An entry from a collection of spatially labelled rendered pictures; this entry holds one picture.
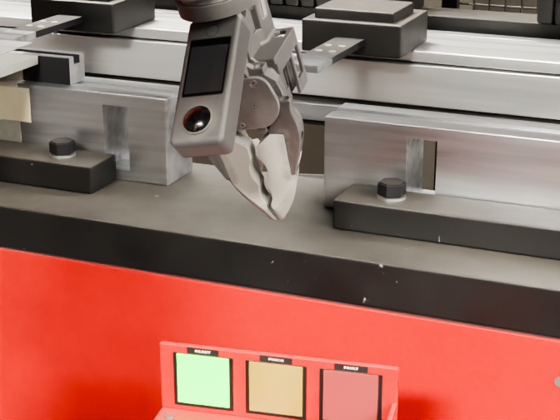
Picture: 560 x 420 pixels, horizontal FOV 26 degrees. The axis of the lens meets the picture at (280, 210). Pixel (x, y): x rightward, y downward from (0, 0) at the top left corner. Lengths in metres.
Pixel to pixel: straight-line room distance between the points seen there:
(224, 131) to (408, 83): 0.54
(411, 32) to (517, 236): 0.38
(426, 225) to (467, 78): 0.33
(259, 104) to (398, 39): 0.41
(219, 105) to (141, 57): 0.64
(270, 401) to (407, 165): 0.30
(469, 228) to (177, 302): 0.29
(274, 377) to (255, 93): 0.23
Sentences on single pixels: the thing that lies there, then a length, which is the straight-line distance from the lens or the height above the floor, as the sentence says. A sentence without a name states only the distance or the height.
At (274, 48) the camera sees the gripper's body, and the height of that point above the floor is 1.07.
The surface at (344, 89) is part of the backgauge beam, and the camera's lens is 1.46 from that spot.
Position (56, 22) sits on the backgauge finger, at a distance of 1.50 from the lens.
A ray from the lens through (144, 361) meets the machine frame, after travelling 1.23.
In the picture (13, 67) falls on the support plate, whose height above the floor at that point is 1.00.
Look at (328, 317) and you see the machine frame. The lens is 1.12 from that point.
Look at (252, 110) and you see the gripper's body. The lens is 0.99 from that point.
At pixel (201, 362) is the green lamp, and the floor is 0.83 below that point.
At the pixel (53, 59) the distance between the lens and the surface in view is 1.34.
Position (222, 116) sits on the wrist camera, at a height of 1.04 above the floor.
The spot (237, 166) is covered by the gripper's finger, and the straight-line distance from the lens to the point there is 1.03.
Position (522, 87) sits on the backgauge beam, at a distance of 1.40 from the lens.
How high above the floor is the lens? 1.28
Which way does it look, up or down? 19 degrees down
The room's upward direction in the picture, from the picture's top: straight up
